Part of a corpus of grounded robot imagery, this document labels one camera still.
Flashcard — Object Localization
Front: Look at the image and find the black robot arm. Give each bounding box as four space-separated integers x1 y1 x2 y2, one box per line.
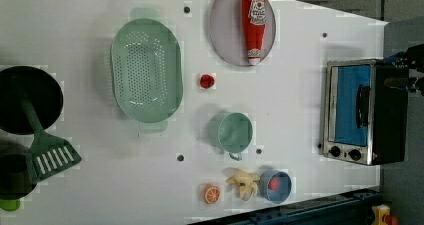
384 44 424 95

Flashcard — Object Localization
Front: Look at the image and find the small red toy fruit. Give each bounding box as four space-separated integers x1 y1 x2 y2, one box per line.
199 74 215 89

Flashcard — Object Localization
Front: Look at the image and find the green mug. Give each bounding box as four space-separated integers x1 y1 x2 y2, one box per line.
207 112 253 161

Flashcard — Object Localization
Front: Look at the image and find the green perforated colander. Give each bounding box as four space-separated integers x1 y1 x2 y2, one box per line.
110 8 183 134

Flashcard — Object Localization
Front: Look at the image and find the yellow plush toy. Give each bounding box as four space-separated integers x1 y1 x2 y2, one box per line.
226 171 260 201

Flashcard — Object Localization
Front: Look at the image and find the orange slice toy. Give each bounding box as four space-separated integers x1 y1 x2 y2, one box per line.
203 184 220 204

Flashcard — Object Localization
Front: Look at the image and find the red ball in bowl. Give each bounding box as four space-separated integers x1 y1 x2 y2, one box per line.
268 177 280 191

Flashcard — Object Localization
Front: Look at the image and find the blue bowl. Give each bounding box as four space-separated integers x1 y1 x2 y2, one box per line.
259 169 292 204

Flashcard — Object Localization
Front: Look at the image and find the red ketchup bottle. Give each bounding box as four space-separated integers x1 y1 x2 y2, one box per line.
242 0 266 65

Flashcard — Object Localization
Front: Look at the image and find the black frying pan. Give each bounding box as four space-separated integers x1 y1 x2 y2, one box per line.
0 66 64 135

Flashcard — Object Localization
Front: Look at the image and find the green slotted spatula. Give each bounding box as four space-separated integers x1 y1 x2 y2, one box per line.
12 76 82 184

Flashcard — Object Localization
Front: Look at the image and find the yellow red clamp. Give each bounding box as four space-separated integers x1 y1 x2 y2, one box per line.
372 204 399 225

